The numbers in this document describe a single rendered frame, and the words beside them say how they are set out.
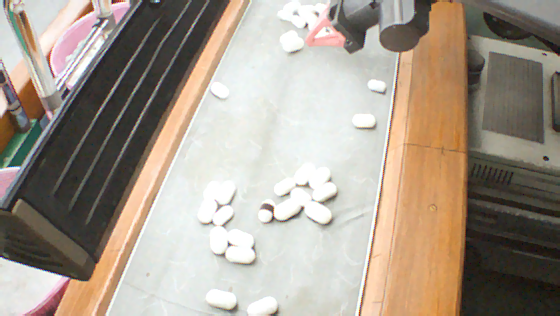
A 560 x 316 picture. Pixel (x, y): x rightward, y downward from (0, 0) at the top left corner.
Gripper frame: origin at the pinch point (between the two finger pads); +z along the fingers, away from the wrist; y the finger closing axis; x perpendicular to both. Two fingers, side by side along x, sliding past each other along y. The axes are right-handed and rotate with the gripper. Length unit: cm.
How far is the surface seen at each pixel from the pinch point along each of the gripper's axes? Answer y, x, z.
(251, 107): 12.0, -0.8, 8.7
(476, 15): -136, 91, 16
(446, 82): 2.9, 16.7, -15.6
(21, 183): 58, -29, -16
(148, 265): 42.4, -4.6, 13.0
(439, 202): 27.1, 16.4, -15.4
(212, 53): 2.8, -8.7, 14.1
